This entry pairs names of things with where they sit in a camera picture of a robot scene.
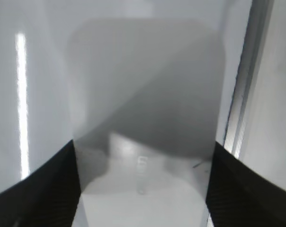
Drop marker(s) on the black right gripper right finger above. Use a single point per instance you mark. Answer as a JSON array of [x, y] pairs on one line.
[[239, 197]]

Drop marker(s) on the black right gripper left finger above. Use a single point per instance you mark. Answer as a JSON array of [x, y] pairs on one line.
[[48, 197]]

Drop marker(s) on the white whiteboard eraser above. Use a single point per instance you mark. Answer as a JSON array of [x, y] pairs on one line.
[[125, 183]]

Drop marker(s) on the white aluminium-framed whiteboard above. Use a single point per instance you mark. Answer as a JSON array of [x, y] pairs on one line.
[[154, 71]]

